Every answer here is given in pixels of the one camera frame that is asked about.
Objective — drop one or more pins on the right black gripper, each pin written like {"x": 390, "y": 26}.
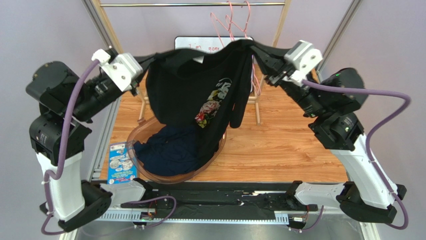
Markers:
{"x": 275, "y": 71}

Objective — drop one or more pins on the black floral t-shirt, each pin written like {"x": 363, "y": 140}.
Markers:
{"x": 207, "y": 90}

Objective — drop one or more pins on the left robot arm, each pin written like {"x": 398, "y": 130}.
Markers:
{"x": 67, "y": 103}

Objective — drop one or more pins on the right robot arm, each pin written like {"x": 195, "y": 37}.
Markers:
{"x": 369, "y": 196}

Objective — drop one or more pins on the metal hanging rod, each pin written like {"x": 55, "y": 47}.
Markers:
{"x": 213, "y": 4}

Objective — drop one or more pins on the whiteboard with red writing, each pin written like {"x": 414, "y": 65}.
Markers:
{"x": 208, "y": 44}

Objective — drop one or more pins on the navy blue garment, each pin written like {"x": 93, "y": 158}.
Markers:
{"x": 171, "y": 151}

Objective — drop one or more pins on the transparent brown plastic basin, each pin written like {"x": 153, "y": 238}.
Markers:
{"x": 145, "y": 129}

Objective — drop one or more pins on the blue illustrated booklet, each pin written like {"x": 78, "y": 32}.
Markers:
{"x": 121, "y": 168}

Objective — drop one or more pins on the rear pink wire hanger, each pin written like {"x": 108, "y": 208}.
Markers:
{"x": 229, "y": 19}

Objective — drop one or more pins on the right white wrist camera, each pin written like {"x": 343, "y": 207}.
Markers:
{"x": 303, "y": 57}

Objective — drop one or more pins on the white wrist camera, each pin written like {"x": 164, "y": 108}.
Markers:
{"x": 303, "y": 57}
{"x": 122, "y": 70}

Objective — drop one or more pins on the wooden clothes rack frame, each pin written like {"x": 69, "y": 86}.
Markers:
{"x": 253, "y": 99}

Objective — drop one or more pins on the right aluminium frame post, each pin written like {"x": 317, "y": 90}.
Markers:
{"x": 339, "y": 32}

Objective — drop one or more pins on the aluminium frame post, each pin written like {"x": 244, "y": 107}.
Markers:
{"x": 103, "y": 24}
{"x": 339, "y": 32}

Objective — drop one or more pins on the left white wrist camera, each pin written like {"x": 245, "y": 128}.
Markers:
{"x": 122, "y": 70}

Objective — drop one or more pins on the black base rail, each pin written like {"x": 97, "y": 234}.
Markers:
{"x": 204, "y": 200}

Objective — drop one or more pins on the left aluminium frame post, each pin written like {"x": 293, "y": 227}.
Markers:
{"x": 103, "y": 24}

